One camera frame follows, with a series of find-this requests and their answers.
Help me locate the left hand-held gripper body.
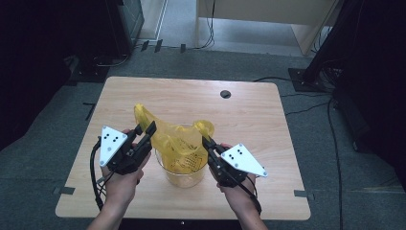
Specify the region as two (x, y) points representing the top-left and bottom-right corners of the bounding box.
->
(99, 125), (153, 176)

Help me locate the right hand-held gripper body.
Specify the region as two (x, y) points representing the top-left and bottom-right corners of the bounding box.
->
(207, 143), (268, 189)

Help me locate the yellow printed plastic bag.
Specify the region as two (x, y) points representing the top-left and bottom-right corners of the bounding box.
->
(133, 103), (215, 175)

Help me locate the clear plastic bin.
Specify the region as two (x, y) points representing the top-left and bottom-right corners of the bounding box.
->
(154, 123), (209, 189)

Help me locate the person's right hand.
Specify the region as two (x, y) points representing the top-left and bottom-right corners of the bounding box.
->
(218, 172), (259, 219)

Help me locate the person's left hand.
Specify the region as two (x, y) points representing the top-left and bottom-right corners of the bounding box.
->
(101, 152), (153, 209)

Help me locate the grey tape strip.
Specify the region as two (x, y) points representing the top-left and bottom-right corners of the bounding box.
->
(52, 186), (77, 196)
(293, 189), (316, 201)

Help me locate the black stand base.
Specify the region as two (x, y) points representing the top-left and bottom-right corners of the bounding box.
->
(64, 56), (111, 86)

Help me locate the black cabinet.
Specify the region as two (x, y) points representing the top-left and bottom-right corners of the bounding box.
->
(104, 0), (146, 59)

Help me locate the dark curtain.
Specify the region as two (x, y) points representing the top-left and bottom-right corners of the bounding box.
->
(0, 0), (111, 151)
(333, 0), (406, 193)

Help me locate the black metal stand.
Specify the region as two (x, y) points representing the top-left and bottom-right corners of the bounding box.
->
(287, 0), (366, 94)

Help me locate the beige wooden desk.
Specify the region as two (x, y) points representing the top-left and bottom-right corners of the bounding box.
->
(194, 0), (340, 57)

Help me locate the right hand-held gripper cable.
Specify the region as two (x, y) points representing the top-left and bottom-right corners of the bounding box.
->
(223, 166), (263, 216)

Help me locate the hand-held gripper cable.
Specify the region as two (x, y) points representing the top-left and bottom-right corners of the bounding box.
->
(223, 166), (263, 216)
(89, 138), (111, 212)

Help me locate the left hand-held gripper cable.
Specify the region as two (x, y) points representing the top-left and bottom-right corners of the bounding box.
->
(89, 138), (111, 212)

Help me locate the looped black floor cable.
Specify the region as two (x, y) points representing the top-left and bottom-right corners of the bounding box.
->
(93, 53), (130, 68)

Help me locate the long black floor cable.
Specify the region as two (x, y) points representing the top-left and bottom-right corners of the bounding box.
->
(327, 97), (345, 230)

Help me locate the hanging black cable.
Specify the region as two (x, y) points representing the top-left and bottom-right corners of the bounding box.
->
(188, 0), (216, 51)

